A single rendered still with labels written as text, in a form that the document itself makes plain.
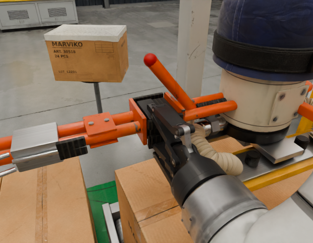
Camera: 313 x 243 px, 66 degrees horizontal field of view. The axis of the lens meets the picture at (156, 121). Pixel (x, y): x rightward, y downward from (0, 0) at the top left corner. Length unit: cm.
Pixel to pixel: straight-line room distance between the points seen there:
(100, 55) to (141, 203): 160
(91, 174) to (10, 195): 88
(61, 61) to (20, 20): 556
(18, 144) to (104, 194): 158
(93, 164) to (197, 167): 195
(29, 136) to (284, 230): 37
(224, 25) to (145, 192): 47
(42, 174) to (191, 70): 109
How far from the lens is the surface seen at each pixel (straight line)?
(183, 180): 31
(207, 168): 31
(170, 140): 37
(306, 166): 61
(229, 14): 48
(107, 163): 222
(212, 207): 27
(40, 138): 43
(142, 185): 72
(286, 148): 58
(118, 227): 113
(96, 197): 197
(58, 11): 774
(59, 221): 121
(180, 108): 44
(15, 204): 136
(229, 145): 89
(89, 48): 212
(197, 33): 157
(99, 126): 43
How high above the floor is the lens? 148
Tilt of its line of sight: 33 degrees down
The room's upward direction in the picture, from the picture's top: straight up
